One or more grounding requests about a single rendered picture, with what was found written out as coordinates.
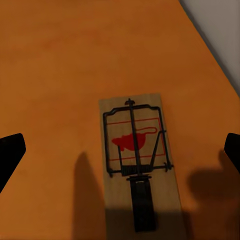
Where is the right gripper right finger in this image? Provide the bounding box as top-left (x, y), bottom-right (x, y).
top-left (224, 133), bottom-right (240, 173)

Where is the mousetrap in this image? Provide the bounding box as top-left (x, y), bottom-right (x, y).
top-left (98, 92), bottom-right (187, 240)

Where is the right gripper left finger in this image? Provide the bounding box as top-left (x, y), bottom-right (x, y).
top-left (0, 133), bottom-right (26, 193)

